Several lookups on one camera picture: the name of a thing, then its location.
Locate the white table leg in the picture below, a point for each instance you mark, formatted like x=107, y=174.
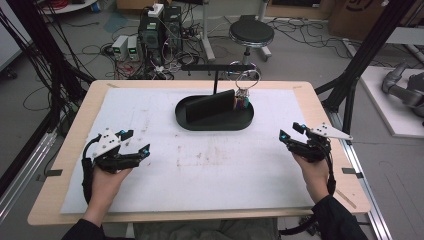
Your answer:
x=206, y=36

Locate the person's left hand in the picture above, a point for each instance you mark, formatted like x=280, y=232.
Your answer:
x=106, y=190

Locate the grey bench power supply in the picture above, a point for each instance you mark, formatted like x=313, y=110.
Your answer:
x=133, y=48
x=119, y=46

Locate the black computer tower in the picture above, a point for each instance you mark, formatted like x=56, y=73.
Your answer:
x=150, y=36
x=172, y=26

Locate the white power strip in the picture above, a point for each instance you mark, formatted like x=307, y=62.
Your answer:
x=155, y=10

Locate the cardboard box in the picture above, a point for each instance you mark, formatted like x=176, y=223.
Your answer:
x=360, y=16

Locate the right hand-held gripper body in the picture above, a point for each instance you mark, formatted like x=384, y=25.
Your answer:
x=315, y=148

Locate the person's right hand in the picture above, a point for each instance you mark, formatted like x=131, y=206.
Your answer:
x=316, y=180

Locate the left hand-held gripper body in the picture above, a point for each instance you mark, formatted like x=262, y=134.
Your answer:
x=106, y=143

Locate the black wallet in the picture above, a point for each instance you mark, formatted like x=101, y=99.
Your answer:
x=210, y=105

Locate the black round stool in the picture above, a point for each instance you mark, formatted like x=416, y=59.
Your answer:
x=251, y=31

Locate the black tape strip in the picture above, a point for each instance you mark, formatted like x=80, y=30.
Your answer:
x=351, y=171
x=54, y=172

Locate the aluminium rail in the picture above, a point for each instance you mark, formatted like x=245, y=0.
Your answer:
x=370, y=200
x=23, y=180

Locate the white platform board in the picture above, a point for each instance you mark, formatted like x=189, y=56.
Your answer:
x=393, y=116

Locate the white table mat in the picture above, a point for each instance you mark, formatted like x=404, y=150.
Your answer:
x=150, y=110

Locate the white round table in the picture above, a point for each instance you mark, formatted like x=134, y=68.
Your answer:
x=70, y=6

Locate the black tray with hanger rack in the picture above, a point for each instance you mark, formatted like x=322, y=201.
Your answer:
x=216, y=125

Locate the person's grey pants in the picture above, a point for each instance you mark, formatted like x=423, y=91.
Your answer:
x=206, y=231

